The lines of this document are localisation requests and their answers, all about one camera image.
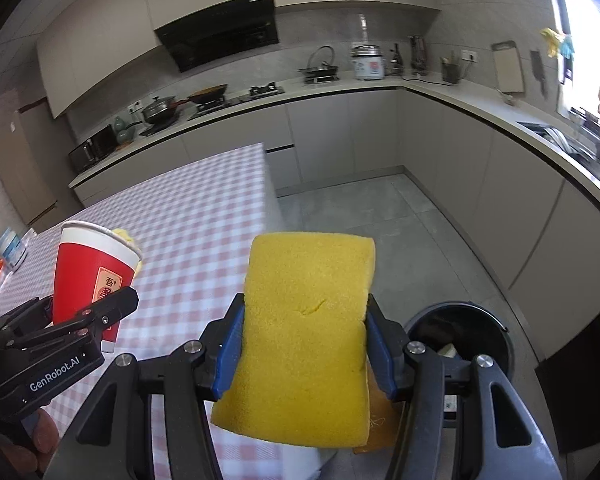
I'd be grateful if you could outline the kettle on small burner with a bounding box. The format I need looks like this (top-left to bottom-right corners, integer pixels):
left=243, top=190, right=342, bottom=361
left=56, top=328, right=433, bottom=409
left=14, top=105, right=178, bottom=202
left=299, top=44, right=339, bottom=84

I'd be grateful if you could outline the black gas stove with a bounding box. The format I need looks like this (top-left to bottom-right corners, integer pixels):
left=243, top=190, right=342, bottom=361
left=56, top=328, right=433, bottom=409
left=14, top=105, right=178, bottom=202
left=190, top=81, right=285, bottom=119

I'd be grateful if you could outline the black microwave oven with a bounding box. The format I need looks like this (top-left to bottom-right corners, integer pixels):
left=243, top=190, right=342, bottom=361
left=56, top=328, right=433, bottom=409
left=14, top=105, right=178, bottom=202
left=69, top=125, right=118, bottom=174

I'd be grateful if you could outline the utensil holder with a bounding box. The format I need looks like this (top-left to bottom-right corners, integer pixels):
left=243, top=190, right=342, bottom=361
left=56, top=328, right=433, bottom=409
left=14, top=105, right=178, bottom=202
left=440, top=52, right=463, bottom=84

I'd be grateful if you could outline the dark glass bottle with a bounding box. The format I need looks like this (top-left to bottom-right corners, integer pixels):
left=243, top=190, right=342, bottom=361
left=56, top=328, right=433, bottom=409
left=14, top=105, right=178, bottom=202
left=390, top=42, right=404, bottom=77

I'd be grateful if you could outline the beige refrigerator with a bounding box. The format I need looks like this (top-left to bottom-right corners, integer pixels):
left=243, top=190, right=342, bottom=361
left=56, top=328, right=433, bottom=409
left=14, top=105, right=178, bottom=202
left=0, top=98, right=82, bottom=233

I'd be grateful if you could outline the knife block with utensils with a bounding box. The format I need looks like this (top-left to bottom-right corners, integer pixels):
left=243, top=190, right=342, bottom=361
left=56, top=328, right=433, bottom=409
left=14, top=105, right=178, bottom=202
left=410, top=36, right=429, bottom=76

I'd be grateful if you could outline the green ceramic vase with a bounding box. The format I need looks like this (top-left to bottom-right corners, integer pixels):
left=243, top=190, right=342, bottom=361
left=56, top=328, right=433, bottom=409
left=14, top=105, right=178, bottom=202
left=112, top=116, right=135, bottom=145

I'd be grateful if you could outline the person's left hand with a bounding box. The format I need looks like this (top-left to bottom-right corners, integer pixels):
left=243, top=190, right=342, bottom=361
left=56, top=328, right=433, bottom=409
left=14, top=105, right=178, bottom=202
left=0, top=408, right=60, bottom=477

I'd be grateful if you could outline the yellow cloth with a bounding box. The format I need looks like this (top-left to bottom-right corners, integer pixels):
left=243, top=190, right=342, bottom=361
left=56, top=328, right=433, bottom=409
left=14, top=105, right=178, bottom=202
left=112, top=228, right=143, bottom=276

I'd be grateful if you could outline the red white paper cup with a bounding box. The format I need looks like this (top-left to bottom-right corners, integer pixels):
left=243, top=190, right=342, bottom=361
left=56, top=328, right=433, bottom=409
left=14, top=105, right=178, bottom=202
left=52, top=220, right=143, bottom=323

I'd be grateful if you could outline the yellow sponge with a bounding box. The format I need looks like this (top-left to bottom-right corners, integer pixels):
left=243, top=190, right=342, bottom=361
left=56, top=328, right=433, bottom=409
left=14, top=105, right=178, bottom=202
left=211, top=232, right=376, bottom=448

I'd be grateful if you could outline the black range hood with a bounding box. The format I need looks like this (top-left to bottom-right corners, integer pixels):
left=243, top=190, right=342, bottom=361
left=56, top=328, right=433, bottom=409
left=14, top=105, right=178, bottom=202
left=155, top=0, right=279, bottom=73

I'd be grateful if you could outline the lidded black pan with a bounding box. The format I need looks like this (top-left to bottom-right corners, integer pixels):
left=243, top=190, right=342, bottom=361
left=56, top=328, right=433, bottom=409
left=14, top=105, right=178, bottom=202
left=140, top=96, right=189, bottom=126

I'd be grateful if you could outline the black trash bin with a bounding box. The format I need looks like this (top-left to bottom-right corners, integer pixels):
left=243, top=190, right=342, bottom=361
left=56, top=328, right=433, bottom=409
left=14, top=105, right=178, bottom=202
left=404, top=301, right=515, bottom=379

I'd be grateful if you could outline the wok with handle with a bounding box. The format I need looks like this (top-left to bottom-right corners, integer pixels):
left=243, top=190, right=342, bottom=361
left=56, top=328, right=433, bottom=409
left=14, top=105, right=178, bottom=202
left=176, top=84, right=227, bottom=105

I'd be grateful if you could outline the white rice cooker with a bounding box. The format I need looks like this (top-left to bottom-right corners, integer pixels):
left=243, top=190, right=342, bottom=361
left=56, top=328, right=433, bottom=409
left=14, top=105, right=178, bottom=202
left=351, top=44, right=385, bottom=80

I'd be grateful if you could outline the pink checkered tablecloth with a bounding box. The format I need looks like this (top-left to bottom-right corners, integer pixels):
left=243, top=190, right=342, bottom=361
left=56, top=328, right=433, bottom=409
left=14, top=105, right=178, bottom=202
left=0, top=144, right=334, bottom=479

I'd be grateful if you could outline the white blue canister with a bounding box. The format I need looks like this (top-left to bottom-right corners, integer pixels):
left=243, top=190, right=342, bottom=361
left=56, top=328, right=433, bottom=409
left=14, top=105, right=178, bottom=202
left=0, top=229, right=27, bottom=271

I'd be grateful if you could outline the white cutting board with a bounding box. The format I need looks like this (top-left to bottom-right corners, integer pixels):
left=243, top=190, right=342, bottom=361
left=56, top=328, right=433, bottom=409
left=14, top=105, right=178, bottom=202
left=491, top=40, right=526, bottom=94

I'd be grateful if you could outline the black cleaver knife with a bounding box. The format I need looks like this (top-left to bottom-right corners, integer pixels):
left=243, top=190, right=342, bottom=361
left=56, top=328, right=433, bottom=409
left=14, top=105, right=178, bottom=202
left=529, top=50, right=547, bottom=99

